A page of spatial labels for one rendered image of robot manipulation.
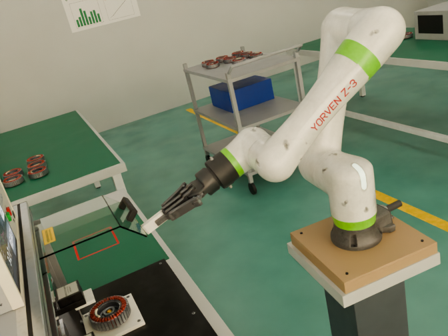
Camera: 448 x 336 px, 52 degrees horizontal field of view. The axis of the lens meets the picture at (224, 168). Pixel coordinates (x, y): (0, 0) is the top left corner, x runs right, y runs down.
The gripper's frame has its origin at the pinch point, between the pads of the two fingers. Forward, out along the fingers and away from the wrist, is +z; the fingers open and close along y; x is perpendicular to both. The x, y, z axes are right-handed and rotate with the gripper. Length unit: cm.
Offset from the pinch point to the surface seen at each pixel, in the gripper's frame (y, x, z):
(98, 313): -1.3, -11.2, 27.6
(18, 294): -34.7, 23.8, 23.9
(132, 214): -0.1, 6.1, 3.2
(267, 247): 111, -121, -34
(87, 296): -2.6, -4.0, 25.8
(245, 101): 224, -83, -99
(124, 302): -2.9, -12.5, 20.1
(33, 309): -36.9, 20.8, 23.2
